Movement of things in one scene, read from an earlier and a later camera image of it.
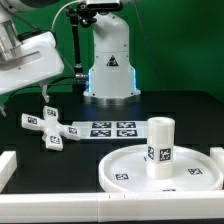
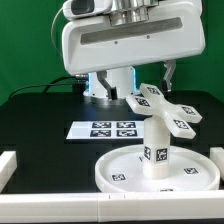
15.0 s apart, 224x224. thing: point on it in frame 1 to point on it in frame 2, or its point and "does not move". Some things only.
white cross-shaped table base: [52, 130] to [150, 102]
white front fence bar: [112, 207] does not move
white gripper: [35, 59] to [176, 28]
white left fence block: [8, 164] does not move
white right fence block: [217, 154] does not move
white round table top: [125, 169] does not move
